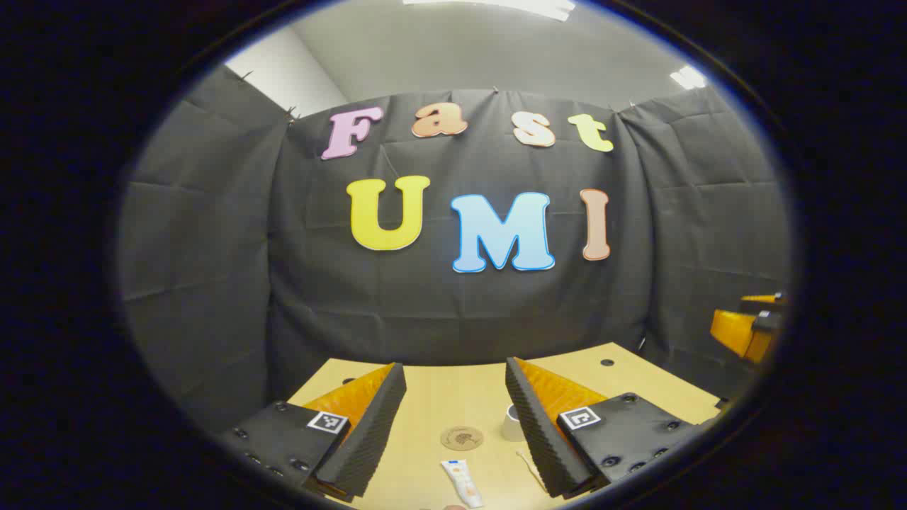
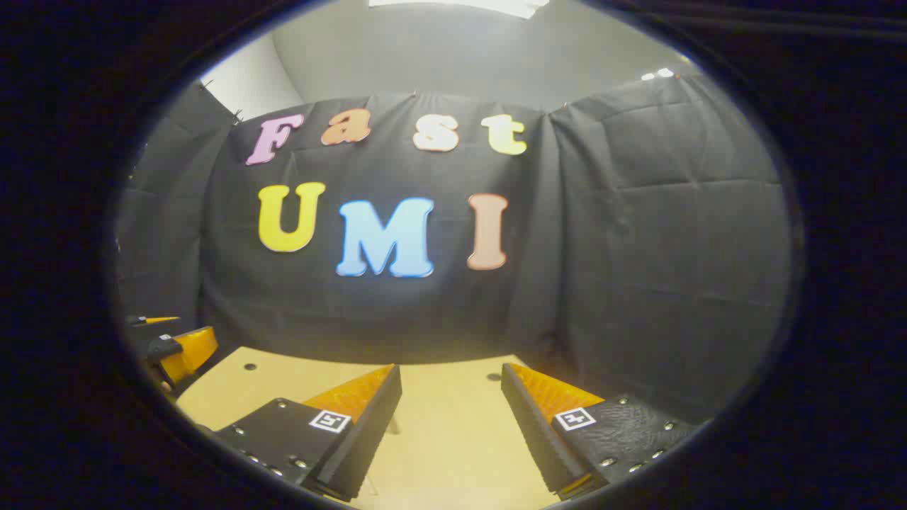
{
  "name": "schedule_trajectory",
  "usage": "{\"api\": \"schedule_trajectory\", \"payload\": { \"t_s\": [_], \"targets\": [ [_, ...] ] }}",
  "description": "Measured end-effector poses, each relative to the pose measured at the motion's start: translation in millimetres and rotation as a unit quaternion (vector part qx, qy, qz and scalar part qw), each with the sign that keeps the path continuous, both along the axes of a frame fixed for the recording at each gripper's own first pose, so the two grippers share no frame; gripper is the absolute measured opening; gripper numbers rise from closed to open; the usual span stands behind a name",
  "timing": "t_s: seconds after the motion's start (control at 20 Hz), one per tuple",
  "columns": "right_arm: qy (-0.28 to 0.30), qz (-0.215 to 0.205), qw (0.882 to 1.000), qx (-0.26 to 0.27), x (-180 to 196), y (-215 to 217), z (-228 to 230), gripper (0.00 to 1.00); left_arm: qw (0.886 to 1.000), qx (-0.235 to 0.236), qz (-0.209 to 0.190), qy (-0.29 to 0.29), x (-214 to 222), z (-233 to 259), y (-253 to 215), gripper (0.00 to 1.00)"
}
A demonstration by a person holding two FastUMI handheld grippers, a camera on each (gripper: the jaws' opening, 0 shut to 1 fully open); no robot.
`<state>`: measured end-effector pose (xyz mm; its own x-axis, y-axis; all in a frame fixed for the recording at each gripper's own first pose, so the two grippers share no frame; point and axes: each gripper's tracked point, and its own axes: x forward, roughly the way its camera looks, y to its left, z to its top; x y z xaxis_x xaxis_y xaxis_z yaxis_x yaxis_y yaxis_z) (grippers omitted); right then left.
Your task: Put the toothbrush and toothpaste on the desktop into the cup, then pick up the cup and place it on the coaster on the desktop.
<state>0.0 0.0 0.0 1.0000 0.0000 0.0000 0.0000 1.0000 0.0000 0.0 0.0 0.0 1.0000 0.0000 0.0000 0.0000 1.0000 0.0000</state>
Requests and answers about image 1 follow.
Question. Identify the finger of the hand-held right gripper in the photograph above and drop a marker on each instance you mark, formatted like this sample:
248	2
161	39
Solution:
733	333
762	298

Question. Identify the black backdrop cloth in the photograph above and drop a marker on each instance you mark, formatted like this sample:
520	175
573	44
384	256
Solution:
425	312

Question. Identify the wooden toothbrush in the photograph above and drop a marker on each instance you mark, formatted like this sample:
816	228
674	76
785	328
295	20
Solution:
531	469

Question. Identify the white toothpaste tube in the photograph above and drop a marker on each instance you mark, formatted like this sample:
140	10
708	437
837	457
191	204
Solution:
462	482

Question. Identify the ceiling light panel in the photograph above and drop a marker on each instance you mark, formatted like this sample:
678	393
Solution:
687	76
496	6

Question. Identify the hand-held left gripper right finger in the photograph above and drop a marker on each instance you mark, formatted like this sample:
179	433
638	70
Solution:
538	432

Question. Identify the light wooden desktop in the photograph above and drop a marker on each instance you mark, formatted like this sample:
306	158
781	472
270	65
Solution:
453	397

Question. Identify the round brown coaster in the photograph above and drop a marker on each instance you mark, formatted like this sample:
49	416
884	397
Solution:
461	438

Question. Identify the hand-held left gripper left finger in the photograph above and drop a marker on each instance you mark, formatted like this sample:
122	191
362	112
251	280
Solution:
368	432

